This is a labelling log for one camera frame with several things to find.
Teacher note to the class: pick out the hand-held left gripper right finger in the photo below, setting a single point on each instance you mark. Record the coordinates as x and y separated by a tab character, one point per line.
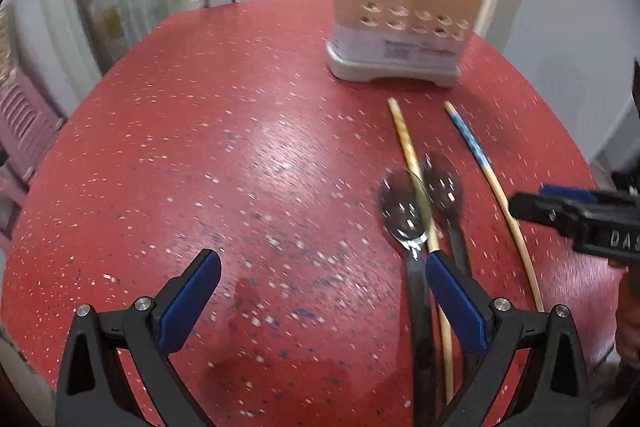
455	302

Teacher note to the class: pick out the blue patterned chopstick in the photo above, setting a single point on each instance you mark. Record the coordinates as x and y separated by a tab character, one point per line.
470	142

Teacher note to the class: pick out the person's right hand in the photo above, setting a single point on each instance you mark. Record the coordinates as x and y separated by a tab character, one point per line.
630	317

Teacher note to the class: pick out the pink plastic stool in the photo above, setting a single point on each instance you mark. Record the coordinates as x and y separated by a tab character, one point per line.
25	117
10	207

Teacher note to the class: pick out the yellow patterned chopstick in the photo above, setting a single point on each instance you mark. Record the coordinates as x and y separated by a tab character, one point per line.
407	142

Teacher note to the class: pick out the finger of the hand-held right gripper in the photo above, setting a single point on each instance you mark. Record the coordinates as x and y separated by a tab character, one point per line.
540	209
570	195

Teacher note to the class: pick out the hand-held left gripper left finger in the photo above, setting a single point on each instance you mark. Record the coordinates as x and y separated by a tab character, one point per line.
192	292

